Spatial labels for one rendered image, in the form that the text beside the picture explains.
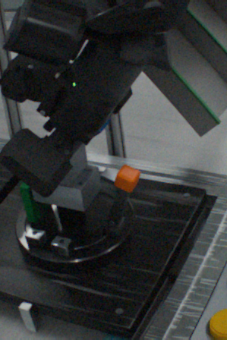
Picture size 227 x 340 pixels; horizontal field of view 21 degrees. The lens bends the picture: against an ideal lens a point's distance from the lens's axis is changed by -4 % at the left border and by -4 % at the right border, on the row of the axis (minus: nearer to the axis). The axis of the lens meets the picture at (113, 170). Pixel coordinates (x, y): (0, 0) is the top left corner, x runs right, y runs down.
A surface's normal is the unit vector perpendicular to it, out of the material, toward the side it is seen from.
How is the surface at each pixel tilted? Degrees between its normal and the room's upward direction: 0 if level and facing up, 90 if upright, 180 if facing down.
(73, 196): 90
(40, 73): 17
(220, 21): 45
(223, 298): 0
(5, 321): 0
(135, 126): 0
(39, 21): 63
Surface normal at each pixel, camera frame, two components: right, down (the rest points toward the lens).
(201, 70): 0.50, -0.40
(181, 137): -0.11, -0.81
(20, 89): -0.37, 0.56
